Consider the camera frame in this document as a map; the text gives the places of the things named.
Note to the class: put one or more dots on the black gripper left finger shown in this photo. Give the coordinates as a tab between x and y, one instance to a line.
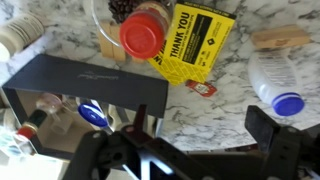
141	117

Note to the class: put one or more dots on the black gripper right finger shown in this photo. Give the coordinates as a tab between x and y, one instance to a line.
261	126

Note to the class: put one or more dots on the small bottle with red cap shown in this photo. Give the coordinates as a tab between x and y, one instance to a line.
143	35

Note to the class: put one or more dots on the white bottle with blue cap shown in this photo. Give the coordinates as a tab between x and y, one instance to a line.
275	76

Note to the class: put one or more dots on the dark bottle with red cap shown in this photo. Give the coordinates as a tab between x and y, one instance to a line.
30	126

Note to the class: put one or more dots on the navy blue open box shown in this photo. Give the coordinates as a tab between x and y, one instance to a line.
90	83

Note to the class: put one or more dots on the red ketchup packet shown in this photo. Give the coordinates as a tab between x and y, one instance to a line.
201	88

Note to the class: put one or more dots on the pair of wooden blocks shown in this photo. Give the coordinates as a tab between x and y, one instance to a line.
112	46

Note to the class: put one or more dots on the light wooden block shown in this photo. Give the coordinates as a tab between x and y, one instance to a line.
280	36

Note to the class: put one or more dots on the yellow thank you card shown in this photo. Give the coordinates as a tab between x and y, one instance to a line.
196	43

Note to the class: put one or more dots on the clear glass stopper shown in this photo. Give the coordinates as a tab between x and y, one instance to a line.
49	103

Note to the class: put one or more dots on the dark pine cones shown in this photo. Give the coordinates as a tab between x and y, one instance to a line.
121	9

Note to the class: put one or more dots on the jar with green lid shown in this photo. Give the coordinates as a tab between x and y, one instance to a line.
20	35

